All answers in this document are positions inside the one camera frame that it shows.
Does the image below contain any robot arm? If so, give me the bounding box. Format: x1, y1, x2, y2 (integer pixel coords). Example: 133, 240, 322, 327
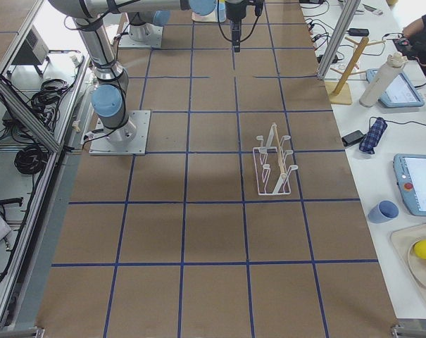
127, 11, 170, 42
50, 1, 218, 146

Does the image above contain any white wire cup rack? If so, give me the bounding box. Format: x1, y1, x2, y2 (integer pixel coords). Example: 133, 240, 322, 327
252, 123, 299, 196

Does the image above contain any white cylindrical bottle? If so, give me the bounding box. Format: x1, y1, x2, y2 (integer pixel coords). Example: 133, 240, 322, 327
359, 51, 408, 107

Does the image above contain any aluminium frame post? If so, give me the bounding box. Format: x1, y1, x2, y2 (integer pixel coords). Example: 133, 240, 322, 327
317, 0, 361, 80

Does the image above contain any black power adapter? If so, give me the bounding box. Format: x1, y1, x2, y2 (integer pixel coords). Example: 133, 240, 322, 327
342, 130, 365, 147

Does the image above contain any wooden mug tree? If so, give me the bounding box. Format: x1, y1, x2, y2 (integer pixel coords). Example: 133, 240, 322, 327
325, 37, 384, 105

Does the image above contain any blue teach pendant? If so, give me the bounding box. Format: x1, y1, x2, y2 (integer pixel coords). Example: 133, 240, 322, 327
378, 72, 425, 108
393, 154, 426, 217

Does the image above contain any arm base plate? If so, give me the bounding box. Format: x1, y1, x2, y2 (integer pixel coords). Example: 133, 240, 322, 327
89, 111, 151, 156
119, 23, 163, 49

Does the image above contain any blue plaid folded umbrella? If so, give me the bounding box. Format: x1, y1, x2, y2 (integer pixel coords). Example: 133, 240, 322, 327
359, 118, 387, 155

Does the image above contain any blue mug on desk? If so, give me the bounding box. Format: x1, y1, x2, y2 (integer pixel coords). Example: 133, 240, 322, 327
368, 200, 399, 224

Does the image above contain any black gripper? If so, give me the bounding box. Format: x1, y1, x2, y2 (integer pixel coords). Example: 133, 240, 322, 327
225, 0, 249, 53

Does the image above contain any beige tray with plate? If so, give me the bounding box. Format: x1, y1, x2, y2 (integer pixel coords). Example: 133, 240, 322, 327
390, 223, 426, 303

